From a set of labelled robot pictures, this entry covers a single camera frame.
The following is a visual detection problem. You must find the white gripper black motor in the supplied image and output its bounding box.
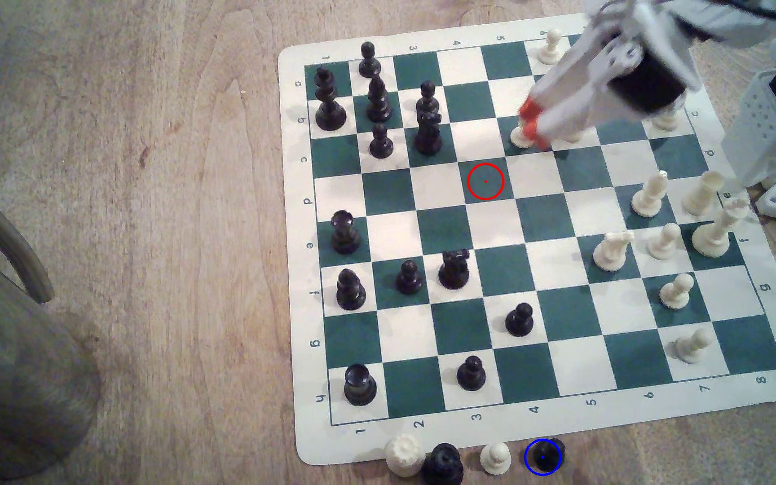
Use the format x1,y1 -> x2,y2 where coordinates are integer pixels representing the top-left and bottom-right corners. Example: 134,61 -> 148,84
519,0 -> 705,149

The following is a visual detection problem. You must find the black chess pawn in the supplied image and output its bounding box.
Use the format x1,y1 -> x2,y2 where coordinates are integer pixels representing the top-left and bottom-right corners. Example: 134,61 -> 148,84
359,42 -> 382,78
396,259 -> 424,295
505,302 -> 535,338
369,123 -> 394,160
416,81 -> 441,115
457,356 -> 487,392
526,438 -> 566,476

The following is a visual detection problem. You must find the white chess bishop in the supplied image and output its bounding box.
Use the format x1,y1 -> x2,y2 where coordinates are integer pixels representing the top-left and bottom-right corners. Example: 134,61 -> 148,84
631,170 -> 669,218

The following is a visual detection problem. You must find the black chess knight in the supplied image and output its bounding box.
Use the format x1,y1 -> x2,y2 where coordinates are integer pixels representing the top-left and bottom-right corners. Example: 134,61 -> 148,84
438,248 -> 471,291
415,111 -> 443,156

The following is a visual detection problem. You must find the white chess rook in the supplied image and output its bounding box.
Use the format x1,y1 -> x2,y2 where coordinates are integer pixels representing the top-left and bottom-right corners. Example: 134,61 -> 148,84
682,170 -> 726,217
385,434 -> 426,478

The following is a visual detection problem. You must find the white chess knight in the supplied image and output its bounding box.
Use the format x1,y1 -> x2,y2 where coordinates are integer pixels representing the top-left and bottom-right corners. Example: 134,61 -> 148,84
593,229 -> 635,273

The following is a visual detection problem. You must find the black chess bishop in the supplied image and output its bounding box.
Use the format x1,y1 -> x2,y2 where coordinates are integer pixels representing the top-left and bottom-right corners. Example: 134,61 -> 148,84
366,74 -> 392,123
336,268 -> 366,311

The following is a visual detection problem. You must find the black chess king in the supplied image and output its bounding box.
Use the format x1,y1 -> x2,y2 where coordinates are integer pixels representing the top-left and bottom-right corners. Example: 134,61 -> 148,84
314,66 -> 348,132

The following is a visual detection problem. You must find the black chess rook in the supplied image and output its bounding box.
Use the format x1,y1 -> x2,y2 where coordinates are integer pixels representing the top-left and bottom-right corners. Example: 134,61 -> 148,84
331,210 -> 362,256
344,364 -> 378,406

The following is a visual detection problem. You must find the black chess queen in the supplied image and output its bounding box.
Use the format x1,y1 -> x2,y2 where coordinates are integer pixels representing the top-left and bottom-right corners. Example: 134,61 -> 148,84
422,443 -> 464,485

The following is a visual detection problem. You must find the green white chessboard mat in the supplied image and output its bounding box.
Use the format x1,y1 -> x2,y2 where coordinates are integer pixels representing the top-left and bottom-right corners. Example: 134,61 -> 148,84
278,12 -> 776,467

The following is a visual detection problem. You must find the white queen right edge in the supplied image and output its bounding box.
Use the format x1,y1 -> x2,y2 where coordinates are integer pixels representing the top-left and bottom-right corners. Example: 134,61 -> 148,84
692,197 -> 750,258

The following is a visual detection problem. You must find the grey wooden chair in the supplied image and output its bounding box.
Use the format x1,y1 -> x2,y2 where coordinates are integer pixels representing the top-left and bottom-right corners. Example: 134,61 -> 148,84
0,165 -> 102,481

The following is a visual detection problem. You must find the black cable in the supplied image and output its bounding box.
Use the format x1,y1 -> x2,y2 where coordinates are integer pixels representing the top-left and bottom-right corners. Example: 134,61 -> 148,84
725,0 -> 776,20

